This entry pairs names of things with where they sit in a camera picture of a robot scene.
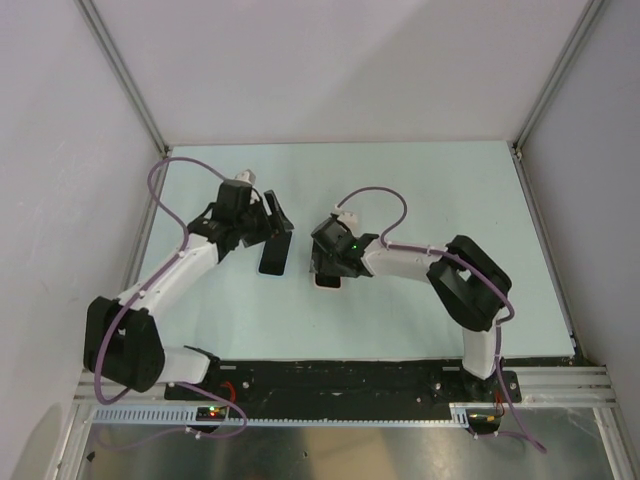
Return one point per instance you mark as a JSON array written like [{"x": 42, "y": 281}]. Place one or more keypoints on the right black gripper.
[{"x": 327, "y": 265}]

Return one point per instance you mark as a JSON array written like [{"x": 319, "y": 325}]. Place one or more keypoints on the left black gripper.
[{"x": 266, "y": 231}]

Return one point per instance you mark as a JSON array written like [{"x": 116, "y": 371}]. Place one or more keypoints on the pink phone case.
[{"x": 327, "y": 282}]

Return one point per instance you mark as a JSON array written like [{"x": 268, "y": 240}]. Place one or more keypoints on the blue smartphone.
[{"x": 275, "y": 254}]

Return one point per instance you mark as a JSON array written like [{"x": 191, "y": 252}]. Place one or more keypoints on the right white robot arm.
[{"x": 471, "y": 286}]

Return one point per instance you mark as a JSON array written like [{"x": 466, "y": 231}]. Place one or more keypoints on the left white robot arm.
[{"x": 122, "y": 339}]

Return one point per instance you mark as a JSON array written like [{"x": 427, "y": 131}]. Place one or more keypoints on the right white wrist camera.
[{"x": 348, "y": 218}]

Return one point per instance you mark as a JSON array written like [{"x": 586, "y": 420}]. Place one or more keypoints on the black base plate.
[{"x": 351, "y": 388}]

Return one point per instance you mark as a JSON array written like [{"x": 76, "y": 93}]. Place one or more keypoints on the white slotted cable duct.
[{"x": 191, "y": 415}]

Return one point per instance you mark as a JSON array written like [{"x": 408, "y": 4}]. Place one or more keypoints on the left aluminium frame post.
[{"x": 109, "y": 48}]

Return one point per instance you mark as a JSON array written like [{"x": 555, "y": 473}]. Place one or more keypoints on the aluminium frame post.
[
  {"x": 109, "y": 48},
  {"x": 560, "y": 70}
]

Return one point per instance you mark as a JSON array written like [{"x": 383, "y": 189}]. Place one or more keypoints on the right aluminium frame post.
[{"x": 560, "y": 70}]

